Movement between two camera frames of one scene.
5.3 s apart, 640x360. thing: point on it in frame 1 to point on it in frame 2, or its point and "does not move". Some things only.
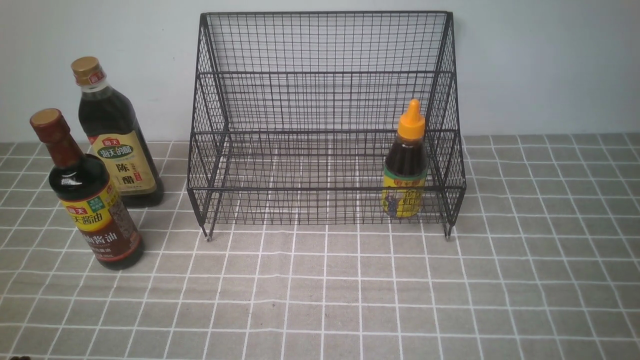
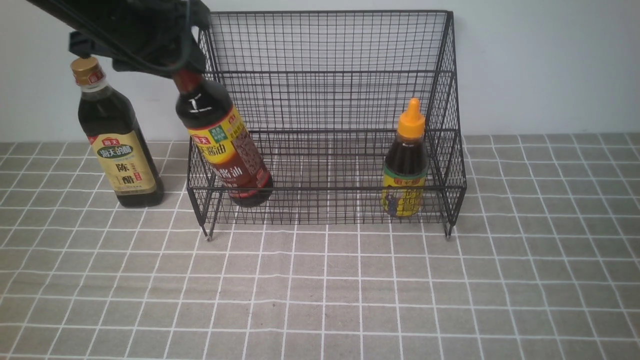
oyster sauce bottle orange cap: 406,168 does not move
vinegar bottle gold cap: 117,136 does not move
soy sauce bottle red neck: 83,186 to 208,112
